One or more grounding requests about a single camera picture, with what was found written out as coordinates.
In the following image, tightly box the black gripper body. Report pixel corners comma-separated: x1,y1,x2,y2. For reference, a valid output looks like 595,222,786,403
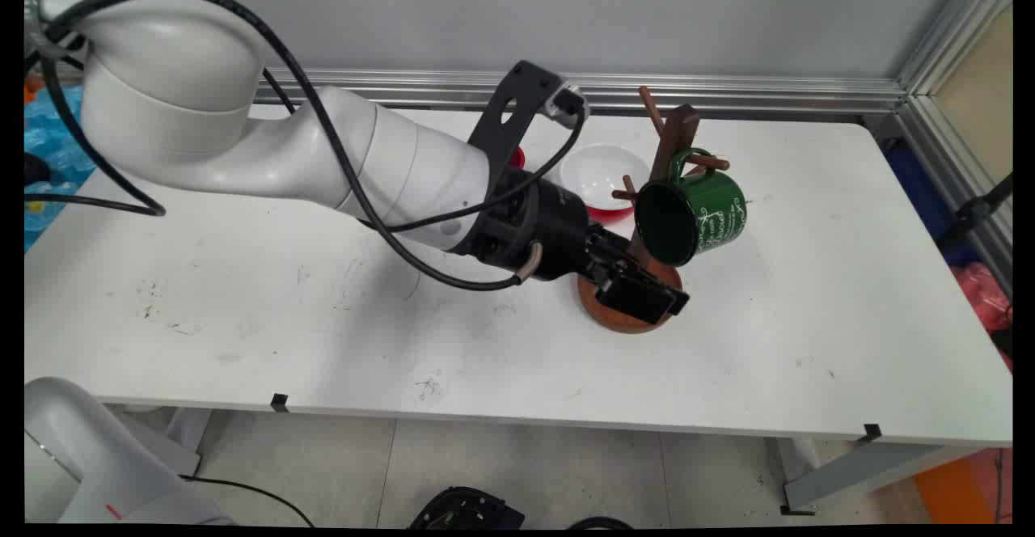
465,169,605,284

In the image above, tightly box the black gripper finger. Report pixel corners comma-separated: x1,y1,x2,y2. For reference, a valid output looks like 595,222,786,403
594,266,691,326
590,226,649,279

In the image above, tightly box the green mug with white print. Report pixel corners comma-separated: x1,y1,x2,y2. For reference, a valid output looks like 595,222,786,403
633,147,748,269

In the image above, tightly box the red bowl with white inside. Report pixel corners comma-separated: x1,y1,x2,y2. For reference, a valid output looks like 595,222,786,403
560,143,653,226

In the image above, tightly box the brown wooden mug tree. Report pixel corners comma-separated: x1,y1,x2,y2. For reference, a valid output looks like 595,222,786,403
576,86,733,336

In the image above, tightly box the grey table leg with foot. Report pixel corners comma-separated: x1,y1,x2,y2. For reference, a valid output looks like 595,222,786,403
779,438,1002,516

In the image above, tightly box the black device on floor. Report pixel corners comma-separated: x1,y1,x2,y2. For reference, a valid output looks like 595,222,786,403
408,486,527,531

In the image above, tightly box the blue box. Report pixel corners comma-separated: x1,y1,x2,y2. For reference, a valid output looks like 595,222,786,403
885,139,981,268

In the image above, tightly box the red plastic bag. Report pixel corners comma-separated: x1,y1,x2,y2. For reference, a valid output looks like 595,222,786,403
950,262,1013,373

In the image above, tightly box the black stand clamp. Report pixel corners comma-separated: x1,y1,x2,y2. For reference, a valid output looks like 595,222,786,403
938,173,1013,252

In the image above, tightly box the orange red floor mat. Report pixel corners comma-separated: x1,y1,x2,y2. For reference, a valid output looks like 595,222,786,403
914,448,1013,525

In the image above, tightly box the blue plastic bag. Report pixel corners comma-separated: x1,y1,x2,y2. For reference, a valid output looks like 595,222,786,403
24,84,99,252

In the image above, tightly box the thin black camera cable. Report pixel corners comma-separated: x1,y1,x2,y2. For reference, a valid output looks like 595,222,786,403
263,68,587,235

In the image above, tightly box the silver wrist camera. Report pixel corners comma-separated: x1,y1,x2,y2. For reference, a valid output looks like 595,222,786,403
548,84,590,127

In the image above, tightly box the black camera mounting bracket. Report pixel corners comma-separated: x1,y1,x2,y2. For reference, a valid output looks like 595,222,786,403
467,60,567,179

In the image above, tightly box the long aluminium frame rail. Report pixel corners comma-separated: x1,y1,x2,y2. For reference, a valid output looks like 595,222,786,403
255,68,908,116

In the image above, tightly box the thick black gripper cable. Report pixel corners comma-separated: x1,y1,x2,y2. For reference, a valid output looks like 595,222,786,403
44,0,544,292

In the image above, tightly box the short aluminium frame rail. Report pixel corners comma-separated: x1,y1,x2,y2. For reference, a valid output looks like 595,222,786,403
893,94,1013,297

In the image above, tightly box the black floor cable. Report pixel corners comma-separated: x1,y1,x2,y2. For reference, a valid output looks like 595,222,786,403
178,475,316,528

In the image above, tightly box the aluminium frame corner post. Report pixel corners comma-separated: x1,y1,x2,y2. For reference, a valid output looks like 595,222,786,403
896,0,1013,97

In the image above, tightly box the hanging black cable loop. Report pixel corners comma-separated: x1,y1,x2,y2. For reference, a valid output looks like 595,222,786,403
24,36,167,218

